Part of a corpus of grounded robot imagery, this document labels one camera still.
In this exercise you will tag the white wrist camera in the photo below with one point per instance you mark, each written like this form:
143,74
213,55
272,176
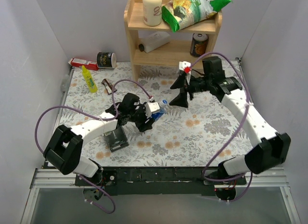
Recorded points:
152,107
185,69

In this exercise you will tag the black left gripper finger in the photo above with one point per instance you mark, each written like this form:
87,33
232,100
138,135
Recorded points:
149,123
140,126

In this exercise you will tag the lying white bottle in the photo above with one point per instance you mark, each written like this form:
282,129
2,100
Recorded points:
154,41

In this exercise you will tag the small blue-label water bottle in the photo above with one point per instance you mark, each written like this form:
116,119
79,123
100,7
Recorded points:
159,114

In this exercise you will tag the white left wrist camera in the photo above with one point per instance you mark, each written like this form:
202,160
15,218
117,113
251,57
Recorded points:
152,107

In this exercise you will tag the red white toothpaste box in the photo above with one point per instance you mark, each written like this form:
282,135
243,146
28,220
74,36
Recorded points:
90,65

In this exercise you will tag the cream lotion bottle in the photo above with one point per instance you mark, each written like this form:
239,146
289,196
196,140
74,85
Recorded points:
152,12

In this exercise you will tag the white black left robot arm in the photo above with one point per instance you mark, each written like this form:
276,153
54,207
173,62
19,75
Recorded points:
65,146

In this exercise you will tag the green chips bag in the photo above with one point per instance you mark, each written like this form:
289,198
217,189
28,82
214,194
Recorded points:
180,14

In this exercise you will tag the black green razor box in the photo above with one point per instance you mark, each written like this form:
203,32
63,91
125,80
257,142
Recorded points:
116,139

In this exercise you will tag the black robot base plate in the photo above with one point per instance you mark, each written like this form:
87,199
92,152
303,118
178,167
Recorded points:
155,181

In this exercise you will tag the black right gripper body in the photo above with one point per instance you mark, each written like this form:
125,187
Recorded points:
188,88

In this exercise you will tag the floral table cloth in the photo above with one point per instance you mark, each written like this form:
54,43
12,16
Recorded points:
193,136

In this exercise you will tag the brown chocolate bar wrapper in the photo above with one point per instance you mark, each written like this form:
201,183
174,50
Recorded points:
109,89

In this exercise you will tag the wooden two-tier shelf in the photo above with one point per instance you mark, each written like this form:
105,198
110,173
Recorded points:
171,53

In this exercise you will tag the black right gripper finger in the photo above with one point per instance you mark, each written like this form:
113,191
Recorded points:
180,100
180,82

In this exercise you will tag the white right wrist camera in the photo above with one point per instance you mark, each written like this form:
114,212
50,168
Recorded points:
185,69

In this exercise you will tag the black white paper cup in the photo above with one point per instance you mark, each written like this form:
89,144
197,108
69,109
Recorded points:
106,60

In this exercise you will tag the dark tin can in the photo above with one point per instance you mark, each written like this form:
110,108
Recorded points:
198,44

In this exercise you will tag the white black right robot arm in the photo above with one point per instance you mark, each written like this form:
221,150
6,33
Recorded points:
270,148

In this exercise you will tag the yellow squeeze bottle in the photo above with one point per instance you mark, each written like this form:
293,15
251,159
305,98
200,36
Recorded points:
89,80

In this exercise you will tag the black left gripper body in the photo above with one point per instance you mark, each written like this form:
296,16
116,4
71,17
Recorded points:
146,119

